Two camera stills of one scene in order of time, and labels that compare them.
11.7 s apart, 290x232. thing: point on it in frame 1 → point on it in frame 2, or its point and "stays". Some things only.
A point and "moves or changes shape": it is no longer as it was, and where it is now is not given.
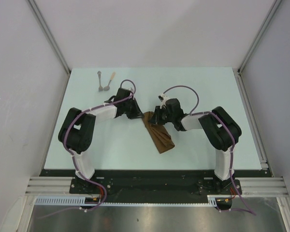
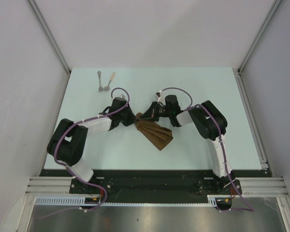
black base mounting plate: x=154 y=183 stays
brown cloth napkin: x=159 y=133 moves or changes shape
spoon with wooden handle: x=107 y=87 stays
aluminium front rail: x=250 y=186 stays
